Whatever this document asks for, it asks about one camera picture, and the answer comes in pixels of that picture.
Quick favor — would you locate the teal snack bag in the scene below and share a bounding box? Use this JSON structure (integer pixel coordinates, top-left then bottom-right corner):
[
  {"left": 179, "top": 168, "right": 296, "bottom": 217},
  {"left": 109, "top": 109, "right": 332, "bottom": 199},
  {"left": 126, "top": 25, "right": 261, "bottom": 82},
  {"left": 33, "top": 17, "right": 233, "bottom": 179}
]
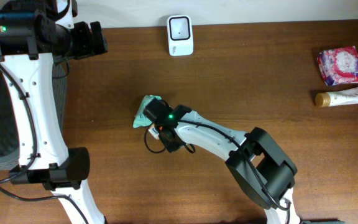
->
[{"left": 132, "top": 95, "right": 162, "bottom": 128}]

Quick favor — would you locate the purple tissue pack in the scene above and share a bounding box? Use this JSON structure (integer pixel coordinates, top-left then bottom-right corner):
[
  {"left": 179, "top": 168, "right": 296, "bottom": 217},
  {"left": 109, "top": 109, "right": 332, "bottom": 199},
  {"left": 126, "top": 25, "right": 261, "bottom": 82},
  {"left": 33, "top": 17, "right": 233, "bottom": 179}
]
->
[{"left": 317, "top": 46, "right": 358, "bottom": 86}]

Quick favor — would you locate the white cream tube gold cap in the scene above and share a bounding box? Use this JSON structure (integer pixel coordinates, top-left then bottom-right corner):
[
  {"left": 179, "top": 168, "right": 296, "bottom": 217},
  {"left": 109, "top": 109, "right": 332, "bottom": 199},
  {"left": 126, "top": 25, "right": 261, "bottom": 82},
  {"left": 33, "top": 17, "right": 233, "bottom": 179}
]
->
[{"left": 314, "top": 87, "right": 358, "bottom": 107}]

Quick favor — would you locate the orange tissue packet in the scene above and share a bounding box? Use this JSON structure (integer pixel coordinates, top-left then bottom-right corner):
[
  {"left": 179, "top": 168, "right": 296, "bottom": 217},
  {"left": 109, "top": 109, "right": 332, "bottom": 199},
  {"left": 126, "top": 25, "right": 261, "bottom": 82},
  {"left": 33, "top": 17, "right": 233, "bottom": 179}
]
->
[{"left": 148, "top": 124, "right": 160, "bottom": 140}]

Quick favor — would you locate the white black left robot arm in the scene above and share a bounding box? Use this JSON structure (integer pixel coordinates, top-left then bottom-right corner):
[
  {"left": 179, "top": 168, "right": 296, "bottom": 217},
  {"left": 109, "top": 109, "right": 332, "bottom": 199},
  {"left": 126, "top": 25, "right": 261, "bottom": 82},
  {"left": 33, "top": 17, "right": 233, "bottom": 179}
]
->
[{"left": 0, "top": 0, "right": 107, "bottom": 223}]

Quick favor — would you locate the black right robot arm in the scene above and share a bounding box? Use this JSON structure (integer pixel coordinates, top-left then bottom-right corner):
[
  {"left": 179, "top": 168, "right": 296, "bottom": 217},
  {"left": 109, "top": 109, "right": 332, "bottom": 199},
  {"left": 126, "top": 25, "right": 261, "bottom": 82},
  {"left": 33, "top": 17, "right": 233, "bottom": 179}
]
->
[{"left": 145, "top": 101, "right": 301, "bottom": 223}]

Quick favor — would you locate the white barcode scanner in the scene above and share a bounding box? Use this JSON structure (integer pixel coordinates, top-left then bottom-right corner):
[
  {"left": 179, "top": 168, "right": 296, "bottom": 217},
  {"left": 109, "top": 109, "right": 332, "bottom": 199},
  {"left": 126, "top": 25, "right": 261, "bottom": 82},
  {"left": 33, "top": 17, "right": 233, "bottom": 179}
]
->
[{"left": 167, "top": 15, "right": 194, "bottom": 57}]

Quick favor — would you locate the grey plastic mesh basket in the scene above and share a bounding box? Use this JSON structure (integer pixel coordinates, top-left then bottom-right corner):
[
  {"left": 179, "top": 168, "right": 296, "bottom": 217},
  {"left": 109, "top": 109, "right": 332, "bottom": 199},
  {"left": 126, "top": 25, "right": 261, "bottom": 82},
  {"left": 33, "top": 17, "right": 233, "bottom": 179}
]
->
[{"left": 0, "top": 54, "right": 69, "bottom": 170}]

